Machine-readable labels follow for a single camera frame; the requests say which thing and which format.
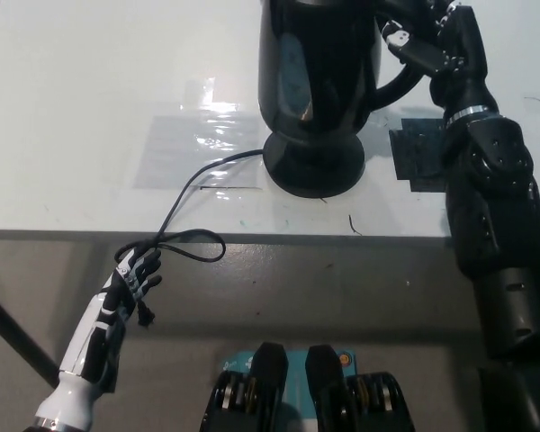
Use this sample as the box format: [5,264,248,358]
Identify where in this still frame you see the black and white right hand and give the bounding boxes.
[381,0,500,119]

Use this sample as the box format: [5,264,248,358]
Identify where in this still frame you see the white and black left hand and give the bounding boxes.
[34,249,163,424]

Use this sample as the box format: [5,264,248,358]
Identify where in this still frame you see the black power cord with plug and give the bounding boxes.
[114,150,266,328]

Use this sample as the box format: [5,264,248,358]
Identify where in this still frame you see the black electric kettle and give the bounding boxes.
[256,0,436,139]

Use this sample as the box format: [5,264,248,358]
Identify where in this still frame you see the black tape patch on desk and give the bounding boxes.
[388,116,454,194]

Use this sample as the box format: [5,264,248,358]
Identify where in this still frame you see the round black kettle base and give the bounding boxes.
[261,130,366,199]

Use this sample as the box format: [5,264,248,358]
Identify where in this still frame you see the clear plastic sheet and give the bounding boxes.
[133,78,265,190]

